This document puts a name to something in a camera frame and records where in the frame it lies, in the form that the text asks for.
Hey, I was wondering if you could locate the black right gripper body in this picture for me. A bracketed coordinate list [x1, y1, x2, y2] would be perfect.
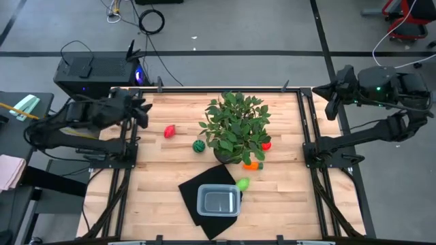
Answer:
[324, 64, 360, 122]

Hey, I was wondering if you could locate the black box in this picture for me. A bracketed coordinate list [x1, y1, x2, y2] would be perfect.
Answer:
[135, 0, 184, 5]

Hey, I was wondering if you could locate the black cloth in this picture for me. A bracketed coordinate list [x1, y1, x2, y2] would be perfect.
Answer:
[178, 163, 243, 241]

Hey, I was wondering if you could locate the clear plastic tupperware container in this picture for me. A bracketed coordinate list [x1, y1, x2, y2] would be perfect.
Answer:
[196, 184, 242, 218]

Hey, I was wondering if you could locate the coiled black cable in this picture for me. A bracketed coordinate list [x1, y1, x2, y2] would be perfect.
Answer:
[138, 8, 166, 35]

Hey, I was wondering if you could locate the small black device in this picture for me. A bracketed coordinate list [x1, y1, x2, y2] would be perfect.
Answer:
[78, 64, 93, 79]

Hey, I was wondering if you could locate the yellow pencil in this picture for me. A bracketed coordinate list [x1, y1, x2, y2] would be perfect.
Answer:
[0, 102, 40, 120]

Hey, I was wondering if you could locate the green potted plant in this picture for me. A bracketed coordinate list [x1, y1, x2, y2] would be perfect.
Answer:
[198, 91, 273, 166]

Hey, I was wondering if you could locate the pink cloth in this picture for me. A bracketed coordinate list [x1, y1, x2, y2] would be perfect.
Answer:
[0, 154, 27, 192]

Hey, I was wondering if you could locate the black side desk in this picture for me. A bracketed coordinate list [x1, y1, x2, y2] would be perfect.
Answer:
[0, 91, 55, 245]

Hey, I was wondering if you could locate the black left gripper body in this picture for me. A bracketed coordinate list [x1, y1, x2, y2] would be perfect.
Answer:
[110, 87, 150, 129]

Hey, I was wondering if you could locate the mint green stapler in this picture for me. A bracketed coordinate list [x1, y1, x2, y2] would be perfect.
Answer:
[9, 94, 41, 122]

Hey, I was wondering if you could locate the black aluminium table frame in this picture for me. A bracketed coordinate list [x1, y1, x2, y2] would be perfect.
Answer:
[81, 80, 366, 245]

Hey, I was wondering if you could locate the red and black chair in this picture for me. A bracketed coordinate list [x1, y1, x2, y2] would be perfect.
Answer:
[360, 0, 436, 44]

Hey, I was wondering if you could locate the black wifi antenna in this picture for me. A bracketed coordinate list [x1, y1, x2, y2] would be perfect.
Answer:
[125, 39, 146, 63]

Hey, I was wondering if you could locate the white and yellow cable bundle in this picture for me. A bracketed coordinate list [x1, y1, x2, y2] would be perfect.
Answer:
[100, 0, 137, 25]

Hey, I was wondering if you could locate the lime green toy melon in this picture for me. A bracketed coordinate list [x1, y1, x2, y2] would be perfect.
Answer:
[236, 177, 251, 192]

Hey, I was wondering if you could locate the black computer tower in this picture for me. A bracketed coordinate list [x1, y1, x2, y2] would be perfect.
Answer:
[53, 50, 153, 100]

